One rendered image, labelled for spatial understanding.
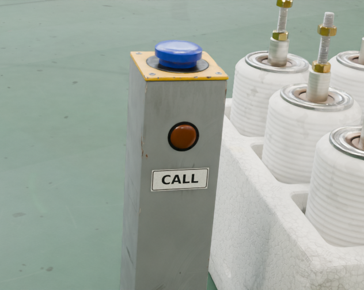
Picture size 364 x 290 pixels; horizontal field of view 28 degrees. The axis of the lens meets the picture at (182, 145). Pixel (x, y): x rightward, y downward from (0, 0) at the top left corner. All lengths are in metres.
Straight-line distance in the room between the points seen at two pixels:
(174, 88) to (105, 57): 1.10
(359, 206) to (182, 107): 0.17
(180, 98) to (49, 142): 0.66
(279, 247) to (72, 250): 0.34
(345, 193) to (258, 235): 0.12
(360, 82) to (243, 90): 0.14
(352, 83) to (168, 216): 0.33
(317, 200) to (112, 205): 0.44
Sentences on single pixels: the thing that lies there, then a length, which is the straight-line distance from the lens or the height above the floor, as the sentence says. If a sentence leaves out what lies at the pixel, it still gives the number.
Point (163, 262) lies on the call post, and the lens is 0.66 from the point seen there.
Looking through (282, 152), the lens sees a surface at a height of 0.20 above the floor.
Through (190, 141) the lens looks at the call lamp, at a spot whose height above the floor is 0.26.
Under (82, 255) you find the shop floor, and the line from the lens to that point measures 0.92.
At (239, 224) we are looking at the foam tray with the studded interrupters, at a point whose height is 0.12.
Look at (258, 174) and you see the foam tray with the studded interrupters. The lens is 0.74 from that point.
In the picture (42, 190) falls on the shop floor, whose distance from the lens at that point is 1.07.
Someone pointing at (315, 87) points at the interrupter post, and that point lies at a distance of 0.75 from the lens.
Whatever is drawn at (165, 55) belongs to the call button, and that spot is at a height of 0.33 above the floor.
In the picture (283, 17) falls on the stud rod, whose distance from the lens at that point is 0.84.
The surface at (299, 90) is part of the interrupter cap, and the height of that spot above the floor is 0.25.
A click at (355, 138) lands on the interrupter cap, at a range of 0.67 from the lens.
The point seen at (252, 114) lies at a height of 0.20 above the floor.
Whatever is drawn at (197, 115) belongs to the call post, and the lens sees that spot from 0.60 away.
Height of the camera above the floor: 0.50
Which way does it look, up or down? 24 degrees down
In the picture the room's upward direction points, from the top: 4 degrees clockwise
